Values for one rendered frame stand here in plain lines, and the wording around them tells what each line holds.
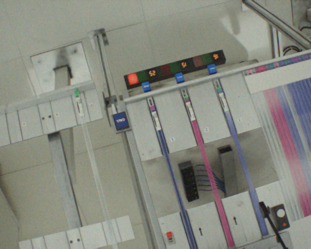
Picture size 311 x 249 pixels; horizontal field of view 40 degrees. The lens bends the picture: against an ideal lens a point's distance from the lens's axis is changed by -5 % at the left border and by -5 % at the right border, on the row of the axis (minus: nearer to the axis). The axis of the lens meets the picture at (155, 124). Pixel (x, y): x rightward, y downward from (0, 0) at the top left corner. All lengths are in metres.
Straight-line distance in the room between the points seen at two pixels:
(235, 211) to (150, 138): 0.35
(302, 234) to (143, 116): 0.63
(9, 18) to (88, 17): 0.36
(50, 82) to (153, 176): 0.74
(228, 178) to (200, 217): 0.44
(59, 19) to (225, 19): 0.79
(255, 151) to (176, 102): 0.50
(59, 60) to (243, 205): 1.15
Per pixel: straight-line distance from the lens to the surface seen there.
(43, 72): 2.15
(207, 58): 1.50
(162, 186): 1.77
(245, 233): 1.38
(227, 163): 1.73
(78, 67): 2.14
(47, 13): 2.06
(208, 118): 1.42
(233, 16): 2.21
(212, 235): 1.37
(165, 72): 1.47
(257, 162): 1.84
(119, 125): 1.37
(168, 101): 1.43
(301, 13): 2.35
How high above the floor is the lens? 1.98
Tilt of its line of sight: 58 degrees down
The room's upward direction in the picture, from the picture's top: 160 degrees clockwise
